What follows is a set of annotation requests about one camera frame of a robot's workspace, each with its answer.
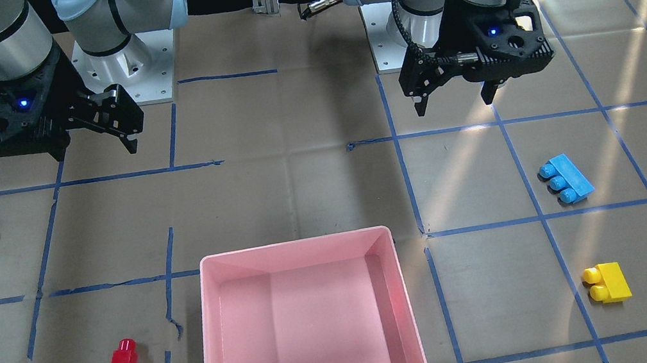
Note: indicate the blue toy block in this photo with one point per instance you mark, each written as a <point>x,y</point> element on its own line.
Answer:
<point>564,178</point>

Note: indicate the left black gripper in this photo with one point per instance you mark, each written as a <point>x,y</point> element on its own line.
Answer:
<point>444,31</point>

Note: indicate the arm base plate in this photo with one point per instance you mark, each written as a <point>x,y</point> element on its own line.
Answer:
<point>385,40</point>
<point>145,67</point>

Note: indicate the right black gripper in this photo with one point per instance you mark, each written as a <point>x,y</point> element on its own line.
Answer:
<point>63,86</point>

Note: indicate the yellow toy block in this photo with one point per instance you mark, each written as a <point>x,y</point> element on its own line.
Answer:
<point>606,283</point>

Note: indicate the pink plastic box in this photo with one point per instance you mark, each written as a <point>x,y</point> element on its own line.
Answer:
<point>337,298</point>

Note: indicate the red toy block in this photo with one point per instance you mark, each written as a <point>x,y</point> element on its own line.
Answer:
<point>126,352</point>

